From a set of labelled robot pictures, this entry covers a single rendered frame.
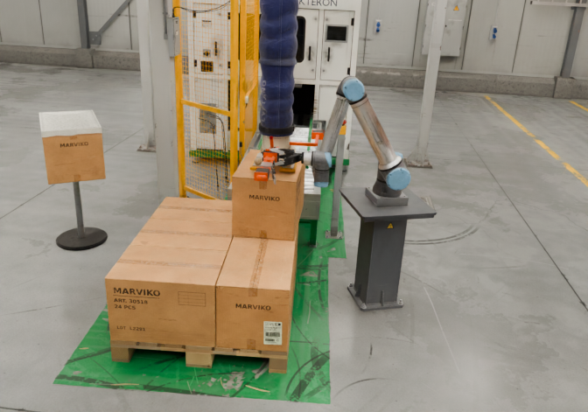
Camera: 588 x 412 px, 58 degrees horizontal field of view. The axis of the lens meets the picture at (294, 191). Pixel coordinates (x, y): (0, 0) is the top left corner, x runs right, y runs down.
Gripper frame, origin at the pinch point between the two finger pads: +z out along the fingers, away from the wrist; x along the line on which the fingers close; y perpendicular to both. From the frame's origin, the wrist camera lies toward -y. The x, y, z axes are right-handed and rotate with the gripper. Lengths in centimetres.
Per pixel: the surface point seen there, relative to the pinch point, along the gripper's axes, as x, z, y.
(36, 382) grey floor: -108, 112, -89
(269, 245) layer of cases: -53, -3, -12
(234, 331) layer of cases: -82, 10, -64
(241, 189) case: -21.2, 16.8, -3.3
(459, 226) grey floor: -108, -162, 165
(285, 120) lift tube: 18.5, -6.5, 18.9
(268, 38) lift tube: 68, 6, 18
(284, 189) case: -18.9, -9.7, -4.1
